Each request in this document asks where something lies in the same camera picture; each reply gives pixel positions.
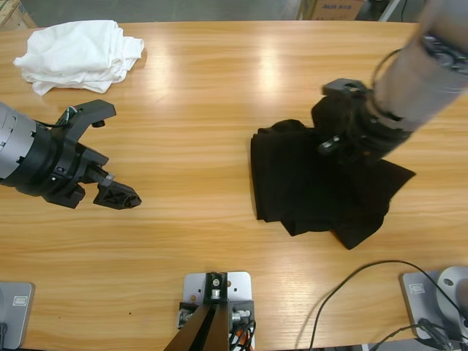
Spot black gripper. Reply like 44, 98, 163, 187
316, 96, 415, 166
15, 127, 143, 212

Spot black polo shirt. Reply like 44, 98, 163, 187
250, 97, 417, 252

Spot grey metal stand leg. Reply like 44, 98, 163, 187
377, 0, 404, 22

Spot white printed cardboard box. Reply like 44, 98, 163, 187
295, 0, 365, 21

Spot white folded shirt pile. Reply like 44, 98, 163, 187
12, 19, 146, 97

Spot brown cardboard box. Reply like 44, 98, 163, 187
0, 0, 38, 30

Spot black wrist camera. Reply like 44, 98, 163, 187
321, 78, 374, 99
54, 99, 117, 147

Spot black metal corner bracket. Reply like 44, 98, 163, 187
176, 301, 200, 328
228, 299, 256, 332

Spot white mount block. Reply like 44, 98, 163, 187
182, 271, 254, 330

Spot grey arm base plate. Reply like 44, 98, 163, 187
0, 280, 37, 350
399, 265, 468, 343

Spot dark camera post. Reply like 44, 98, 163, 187
162, 270, 230, 351

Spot orange cable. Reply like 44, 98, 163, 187
233, 326, 254, 347

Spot long black table cable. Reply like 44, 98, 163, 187
309, 260, 468, 351

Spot black cable at base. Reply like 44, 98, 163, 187
376, 317, 468, 351

